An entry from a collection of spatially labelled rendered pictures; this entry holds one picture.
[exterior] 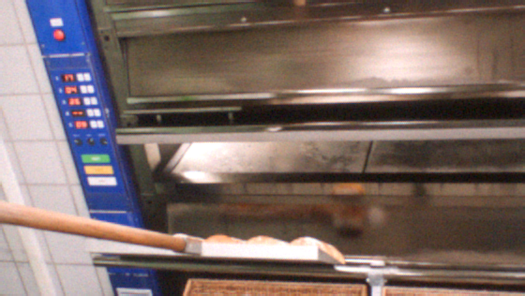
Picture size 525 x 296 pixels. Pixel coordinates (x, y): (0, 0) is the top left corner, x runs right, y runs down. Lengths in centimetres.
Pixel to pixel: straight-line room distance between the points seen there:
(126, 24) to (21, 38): 33
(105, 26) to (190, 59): 25
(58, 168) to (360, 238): 93
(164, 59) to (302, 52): 38
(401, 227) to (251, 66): 61
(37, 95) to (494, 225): 133
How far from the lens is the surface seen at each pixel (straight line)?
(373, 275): 170
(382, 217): 210
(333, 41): 188
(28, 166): 240
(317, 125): 180
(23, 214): 107
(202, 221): 224
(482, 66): 184
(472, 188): 200
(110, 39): 206
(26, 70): 223
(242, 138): 186
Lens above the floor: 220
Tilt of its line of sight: 27 degrees down
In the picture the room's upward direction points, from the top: 10 degrees counter-clockwise
